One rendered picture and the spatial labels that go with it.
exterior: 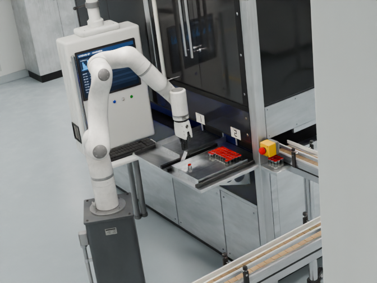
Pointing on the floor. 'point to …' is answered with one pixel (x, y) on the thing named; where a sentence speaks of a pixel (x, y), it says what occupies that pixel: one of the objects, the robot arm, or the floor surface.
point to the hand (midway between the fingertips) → (184, 146)
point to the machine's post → (257, 116)
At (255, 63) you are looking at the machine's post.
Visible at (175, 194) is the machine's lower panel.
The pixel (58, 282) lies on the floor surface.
